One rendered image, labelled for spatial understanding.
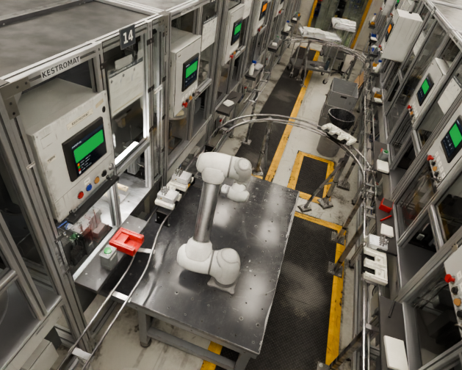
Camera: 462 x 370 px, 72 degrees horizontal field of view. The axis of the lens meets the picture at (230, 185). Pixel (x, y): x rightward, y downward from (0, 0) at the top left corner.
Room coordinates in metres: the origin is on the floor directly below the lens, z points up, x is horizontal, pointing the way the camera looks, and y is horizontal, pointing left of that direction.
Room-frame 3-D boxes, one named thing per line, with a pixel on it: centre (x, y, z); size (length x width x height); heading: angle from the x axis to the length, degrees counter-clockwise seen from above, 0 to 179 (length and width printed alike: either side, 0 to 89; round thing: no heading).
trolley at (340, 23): (8.03, -1.78, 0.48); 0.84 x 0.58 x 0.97; 177
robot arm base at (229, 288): (1.21, -0.09, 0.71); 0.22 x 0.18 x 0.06; 169
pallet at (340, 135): (3.08, -1.03, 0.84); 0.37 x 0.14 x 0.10; 47
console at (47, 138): (1.09, 0.78, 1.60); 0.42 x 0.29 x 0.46; 169
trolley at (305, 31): (6.86, -1.14, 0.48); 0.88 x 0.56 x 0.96; 97
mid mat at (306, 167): (3.41, -1.03, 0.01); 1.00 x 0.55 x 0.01; 169
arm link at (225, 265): (1.19, -0.07, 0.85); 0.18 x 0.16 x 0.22; 89
